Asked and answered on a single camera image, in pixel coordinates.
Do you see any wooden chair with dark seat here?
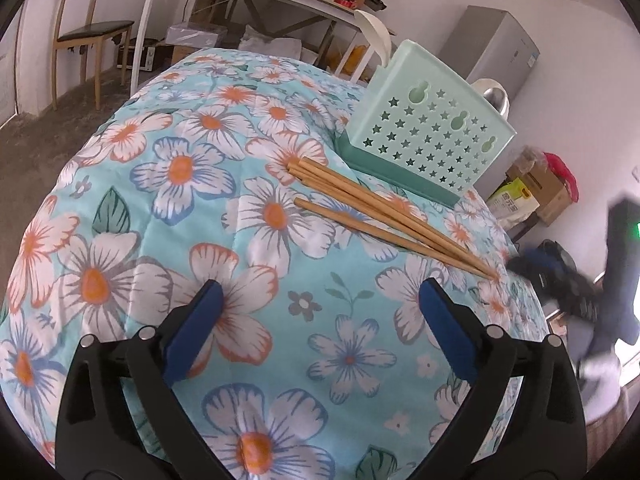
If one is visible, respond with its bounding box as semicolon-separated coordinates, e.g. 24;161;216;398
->
50;0;136;111

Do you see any white plastic rice paddle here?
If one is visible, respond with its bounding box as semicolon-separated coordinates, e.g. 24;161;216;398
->
354;9;392;68

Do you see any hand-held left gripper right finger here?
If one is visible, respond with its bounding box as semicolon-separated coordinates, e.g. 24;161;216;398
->
419;277;587;480

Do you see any tall cardboard box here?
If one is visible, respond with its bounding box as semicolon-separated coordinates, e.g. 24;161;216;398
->
192;0;236;26

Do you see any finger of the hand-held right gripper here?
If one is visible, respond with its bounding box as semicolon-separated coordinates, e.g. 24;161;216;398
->
507;242;601;318

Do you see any red plastic bag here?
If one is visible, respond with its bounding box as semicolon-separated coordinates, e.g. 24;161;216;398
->
542;152;580;203

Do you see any floral blue blanket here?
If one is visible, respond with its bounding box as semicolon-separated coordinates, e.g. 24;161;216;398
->
0;47;556;480

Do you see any mint green utensil holder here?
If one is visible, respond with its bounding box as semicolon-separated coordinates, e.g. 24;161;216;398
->
334;39;518;208

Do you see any silver refrigerator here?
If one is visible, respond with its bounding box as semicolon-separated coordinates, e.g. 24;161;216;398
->
437;5;542;196

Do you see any white storage box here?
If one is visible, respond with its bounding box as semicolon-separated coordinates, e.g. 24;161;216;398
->
165;22;228;48

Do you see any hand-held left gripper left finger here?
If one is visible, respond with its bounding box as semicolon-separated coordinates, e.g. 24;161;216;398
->
55;279;225;480

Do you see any open cardboard box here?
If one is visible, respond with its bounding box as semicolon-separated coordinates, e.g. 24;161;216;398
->
505;147;573;226

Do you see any white plastic bag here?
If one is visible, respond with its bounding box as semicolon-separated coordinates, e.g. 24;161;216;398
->
239;25;306;58

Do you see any small dark countertop oven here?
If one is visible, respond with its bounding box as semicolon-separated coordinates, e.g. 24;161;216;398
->
117;42;161;71

